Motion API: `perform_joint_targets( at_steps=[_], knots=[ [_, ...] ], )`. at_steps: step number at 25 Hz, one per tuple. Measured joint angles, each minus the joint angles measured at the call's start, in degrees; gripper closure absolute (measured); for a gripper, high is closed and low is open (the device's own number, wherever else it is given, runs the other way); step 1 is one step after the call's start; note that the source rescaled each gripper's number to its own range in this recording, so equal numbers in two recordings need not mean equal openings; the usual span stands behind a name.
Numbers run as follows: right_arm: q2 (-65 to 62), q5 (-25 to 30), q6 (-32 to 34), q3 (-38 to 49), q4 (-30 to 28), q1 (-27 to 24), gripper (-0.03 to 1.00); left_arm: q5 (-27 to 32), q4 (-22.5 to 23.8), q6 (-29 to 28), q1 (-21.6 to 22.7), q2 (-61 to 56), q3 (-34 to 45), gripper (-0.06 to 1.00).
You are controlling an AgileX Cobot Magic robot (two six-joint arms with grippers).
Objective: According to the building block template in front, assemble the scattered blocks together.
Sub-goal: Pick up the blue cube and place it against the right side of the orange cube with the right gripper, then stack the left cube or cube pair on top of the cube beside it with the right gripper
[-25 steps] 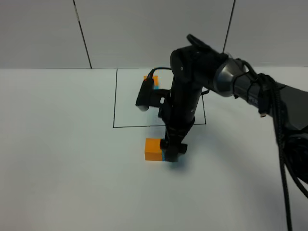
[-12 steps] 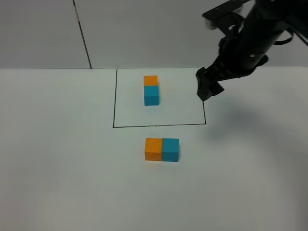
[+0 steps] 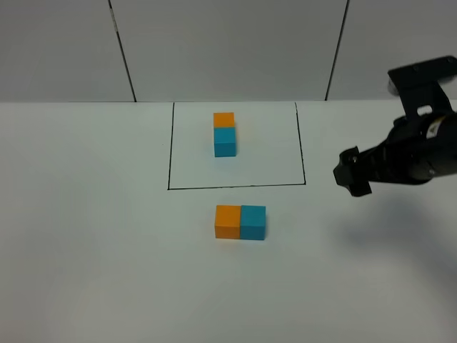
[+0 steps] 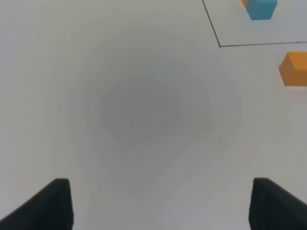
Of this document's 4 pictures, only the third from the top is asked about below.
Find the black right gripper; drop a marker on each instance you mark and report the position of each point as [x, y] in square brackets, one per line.
[414, 152]

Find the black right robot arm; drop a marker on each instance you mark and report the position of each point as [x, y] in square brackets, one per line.
[450, 145]

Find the blue template block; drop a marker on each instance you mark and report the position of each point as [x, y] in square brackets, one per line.
[224, 141]

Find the orange template block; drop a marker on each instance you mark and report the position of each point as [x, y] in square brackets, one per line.
[224, 120]

